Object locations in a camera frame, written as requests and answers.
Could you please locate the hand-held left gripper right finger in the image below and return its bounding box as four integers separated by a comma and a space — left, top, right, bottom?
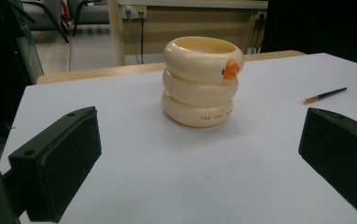
297, 106, 357, 224

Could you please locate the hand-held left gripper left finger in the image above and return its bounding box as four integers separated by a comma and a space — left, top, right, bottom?
7, 105, 103, 224

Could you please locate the dark pen with gold end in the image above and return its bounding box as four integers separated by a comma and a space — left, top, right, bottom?
303, 87, 348, 105

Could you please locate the cream ringed pen holder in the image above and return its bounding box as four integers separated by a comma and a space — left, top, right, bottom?
161, 35, 246, 129

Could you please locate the white paper sheet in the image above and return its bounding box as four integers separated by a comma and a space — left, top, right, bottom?
0, 52, 357, 224

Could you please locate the grey chair with black legs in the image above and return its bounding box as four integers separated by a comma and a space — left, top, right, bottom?
66, 0, 110, 36
21, 0, 72, 45

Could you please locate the wooden desk with panel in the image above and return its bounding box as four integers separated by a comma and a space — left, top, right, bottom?
107, 0, 269, 67

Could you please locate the black power cable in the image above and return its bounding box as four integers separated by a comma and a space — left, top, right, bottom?
139, 12, 145, 65

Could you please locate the white wall power socket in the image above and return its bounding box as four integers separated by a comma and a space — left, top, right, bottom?
121, 5, 148, 21

